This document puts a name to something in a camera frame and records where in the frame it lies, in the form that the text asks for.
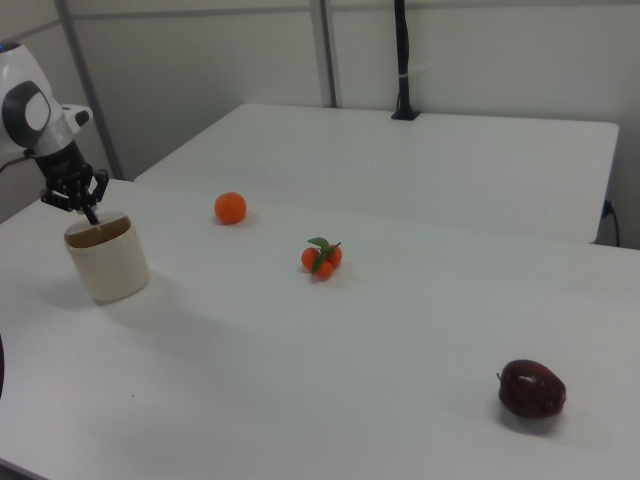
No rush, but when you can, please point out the small oranges cluster with leaves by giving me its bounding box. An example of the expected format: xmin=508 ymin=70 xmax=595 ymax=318
xmin=300 ymin=236 xmax=344 ymax=279

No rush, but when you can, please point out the thin brown robot cable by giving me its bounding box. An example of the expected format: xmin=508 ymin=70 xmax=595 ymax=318
xmin=0 ymin=149 xmax=32 ymax=175

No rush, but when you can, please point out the dark red apple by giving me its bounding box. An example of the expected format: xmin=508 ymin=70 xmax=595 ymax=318
xmin=496 ymin=358 xmax=568 ymax=420

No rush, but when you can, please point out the orange mandarin fruit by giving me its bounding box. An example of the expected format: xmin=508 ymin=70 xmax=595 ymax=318
xmin=214 ymin=191 xmax=248 ymax=226

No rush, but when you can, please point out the black power cable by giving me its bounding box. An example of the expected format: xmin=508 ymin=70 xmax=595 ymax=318
xmin=601 ymin=198 xmax=622 ymax=247

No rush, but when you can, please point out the black camera pole with base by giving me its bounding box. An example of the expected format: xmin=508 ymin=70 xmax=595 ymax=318
xmin=390 ymin=0 xmax=421 ymax=122

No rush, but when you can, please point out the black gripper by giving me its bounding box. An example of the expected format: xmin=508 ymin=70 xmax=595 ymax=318
xmin=31 ymin=141 xmax=111 ymax=226

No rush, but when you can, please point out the cream ceramic cup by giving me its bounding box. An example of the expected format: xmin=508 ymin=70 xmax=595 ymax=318
xmin=63 ymin=211 xmax=151 ymax=305

